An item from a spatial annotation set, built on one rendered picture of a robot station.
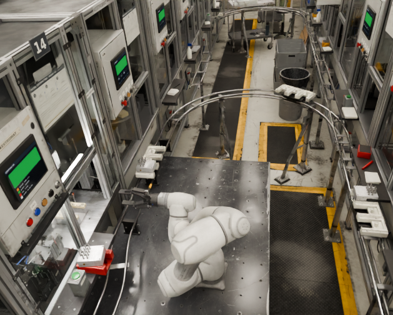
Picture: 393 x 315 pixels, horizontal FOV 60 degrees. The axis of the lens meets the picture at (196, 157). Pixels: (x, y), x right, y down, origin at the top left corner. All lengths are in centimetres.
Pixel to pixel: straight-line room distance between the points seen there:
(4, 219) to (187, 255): 72
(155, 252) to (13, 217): 102
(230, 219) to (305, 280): 171
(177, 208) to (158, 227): 56
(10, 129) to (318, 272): 245
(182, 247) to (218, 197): 130
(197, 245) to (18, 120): 86
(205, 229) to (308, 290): 174
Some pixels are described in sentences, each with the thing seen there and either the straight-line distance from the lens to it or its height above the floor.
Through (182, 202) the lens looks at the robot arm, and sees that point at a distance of 187.
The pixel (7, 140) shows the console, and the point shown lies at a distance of 148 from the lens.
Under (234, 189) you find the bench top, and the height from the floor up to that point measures 68.
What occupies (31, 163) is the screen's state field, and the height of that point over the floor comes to 164.
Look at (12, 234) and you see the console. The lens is 157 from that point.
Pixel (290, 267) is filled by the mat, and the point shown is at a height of 1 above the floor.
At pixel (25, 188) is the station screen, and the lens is 155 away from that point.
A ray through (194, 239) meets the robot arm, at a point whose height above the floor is 146.
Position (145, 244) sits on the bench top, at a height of 68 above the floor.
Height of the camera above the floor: 247
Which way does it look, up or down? 37 degrees down
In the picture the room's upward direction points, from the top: 5 degrees counter-clockwise
